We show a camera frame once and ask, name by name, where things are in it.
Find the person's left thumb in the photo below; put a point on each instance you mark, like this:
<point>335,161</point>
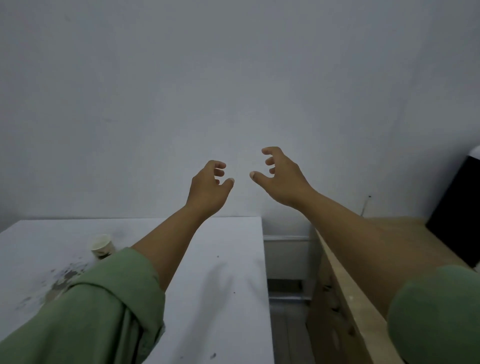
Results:
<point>224,189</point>

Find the person's right thumb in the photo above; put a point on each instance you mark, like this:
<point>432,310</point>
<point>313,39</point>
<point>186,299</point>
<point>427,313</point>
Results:
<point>261,181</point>

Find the person's left forearm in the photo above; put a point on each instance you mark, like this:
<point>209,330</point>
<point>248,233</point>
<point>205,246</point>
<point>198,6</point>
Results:
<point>174,243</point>

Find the white table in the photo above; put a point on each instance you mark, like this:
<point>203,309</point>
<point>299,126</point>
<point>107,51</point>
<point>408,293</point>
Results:
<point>221,285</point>

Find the person's right middle finger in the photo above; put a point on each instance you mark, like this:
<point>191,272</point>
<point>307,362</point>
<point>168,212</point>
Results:
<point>270,161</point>

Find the person's left middle finger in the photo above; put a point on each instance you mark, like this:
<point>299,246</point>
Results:
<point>219,172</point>

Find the green sleeve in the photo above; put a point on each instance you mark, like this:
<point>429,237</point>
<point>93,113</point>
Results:
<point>97,311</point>
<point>438,318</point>

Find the person's left hand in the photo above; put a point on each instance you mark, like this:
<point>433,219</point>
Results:
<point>204,195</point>

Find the black box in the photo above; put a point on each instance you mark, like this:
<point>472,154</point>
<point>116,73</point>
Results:
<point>459,213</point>

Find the person's right forearm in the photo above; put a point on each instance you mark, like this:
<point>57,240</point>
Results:
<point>367,255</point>

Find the green left sleeve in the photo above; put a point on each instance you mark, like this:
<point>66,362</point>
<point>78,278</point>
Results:
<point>97,311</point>

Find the white paper cup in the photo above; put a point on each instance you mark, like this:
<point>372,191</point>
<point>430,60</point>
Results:
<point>102,245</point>

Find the wooden cabinet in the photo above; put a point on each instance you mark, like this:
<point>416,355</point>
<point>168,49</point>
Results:
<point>337,300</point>

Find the person's right hand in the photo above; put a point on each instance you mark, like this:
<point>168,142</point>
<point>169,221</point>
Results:
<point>287,183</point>

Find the green right sleeve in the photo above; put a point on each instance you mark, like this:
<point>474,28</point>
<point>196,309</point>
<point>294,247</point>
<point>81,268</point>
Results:
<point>438,318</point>

